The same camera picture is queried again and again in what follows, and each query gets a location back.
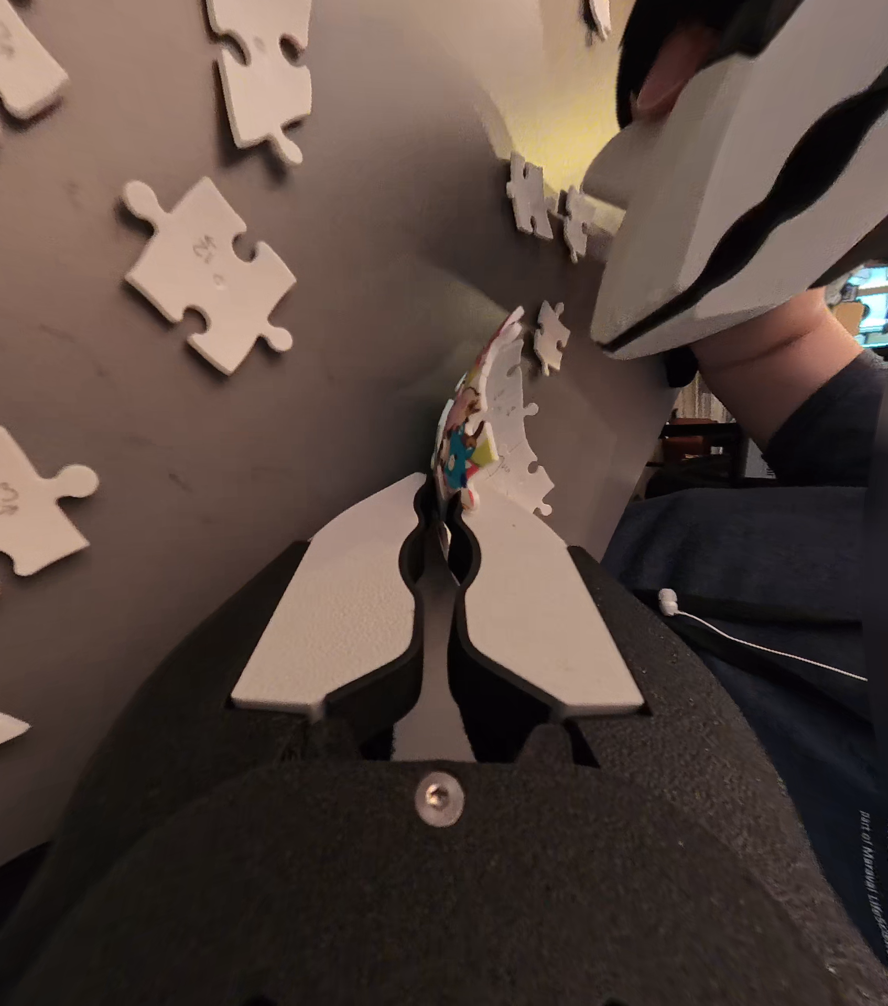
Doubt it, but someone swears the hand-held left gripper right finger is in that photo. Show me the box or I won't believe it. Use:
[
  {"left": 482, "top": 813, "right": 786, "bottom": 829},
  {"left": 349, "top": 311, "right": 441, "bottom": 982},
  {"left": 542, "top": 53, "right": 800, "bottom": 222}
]
[{"left": 452, "top": 480, "right": 648, "bottom": 721}]

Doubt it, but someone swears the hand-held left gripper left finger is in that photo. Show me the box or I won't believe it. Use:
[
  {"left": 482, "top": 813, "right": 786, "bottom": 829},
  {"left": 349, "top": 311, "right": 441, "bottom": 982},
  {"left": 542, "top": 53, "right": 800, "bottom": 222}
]
[{"left": 231, "top": 475, "right": 442, "bottom": 721}]

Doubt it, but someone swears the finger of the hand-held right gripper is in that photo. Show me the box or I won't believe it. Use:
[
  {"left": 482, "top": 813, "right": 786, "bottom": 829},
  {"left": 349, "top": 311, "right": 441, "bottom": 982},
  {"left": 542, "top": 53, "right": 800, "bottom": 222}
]
[
  {"left": 583, "top": 1, "right": 888, "bottom": 339},
  {"left": 594, "top": 92, "right": 888, "bottom": 363}
]

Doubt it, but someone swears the assembled white puzzle section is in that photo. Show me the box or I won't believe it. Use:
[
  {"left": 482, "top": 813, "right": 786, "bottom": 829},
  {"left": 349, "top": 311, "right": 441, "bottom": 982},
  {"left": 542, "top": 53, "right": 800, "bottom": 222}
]
[{"left": 432, "top": 307, "right": 558, "bottom": 520}]

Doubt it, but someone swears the person's right forearm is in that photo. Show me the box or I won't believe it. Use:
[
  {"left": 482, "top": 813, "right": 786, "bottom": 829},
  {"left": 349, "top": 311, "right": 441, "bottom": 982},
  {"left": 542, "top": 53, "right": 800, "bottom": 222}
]
[{"left": 693, "top": 288, "right": 865, "bottom": 452}]

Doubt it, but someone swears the scattered loose puzzle pieces group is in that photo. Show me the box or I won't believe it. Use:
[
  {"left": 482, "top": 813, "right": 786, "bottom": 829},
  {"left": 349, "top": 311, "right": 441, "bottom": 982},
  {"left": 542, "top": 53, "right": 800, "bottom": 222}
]
[{"left": 0, "top": 1, "right": 629, "bottom": 771}]

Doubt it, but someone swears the person's right hand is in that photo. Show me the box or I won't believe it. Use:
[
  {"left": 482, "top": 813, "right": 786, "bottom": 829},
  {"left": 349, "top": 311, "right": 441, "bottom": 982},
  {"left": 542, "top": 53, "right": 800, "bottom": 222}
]
[{"left": 638, "top": 24, "right": 723, "bottom": 122}]

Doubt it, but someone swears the white drawstring cord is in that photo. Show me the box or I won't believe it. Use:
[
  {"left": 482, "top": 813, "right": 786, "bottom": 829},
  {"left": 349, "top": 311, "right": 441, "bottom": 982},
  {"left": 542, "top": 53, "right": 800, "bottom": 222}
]
[{"left": 657, "top": 587, "right": 870, "bottom": 685}]

